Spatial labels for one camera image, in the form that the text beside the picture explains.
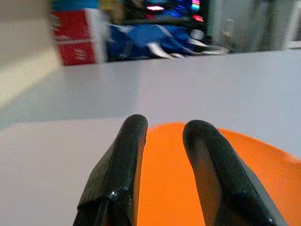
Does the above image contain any blue bag with white straps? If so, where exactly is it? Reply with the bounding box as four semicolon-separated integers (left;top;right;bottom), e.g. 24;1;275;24
105;23;231;62

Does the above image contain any small red white box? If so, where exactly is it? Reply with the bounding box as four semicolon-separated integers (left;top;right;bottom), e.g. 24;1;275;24
56;40;106;66

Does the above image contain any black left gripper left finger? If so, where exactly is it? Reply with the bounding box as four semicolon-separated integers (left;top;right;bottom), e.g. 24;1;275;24
72;114;149;226

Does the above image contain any orange round plate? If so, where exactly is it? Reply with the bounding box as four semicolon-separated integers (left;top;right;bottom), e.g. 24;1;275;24
133;121;301;226

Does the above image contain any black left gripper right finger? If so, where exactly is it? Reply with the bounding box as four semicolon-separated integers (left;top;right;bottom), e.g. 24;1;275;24
182;119;289;226

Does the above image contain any large red white box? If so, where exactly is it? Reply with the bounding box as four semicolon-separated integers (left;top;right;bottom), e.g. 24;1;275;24
50;8;104;44

